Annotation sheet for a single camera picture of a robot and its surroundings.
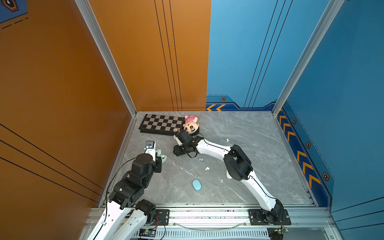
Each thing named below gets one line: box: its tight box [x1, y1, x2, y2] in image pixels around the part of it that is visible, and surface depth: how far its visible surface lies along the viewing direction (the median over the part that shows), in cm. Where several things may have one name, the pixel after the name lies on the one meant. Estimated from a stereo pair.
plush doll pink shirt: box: [183, 115, 200, 135], surface depth 103 cm
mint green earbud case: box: [156, 149, 167, 163], surface depth 74 cm
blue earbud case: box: [192, 179, 202, 191], surface depth 84 cm
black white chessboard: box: [138, 113, 185, 136], surface depth 111 cm
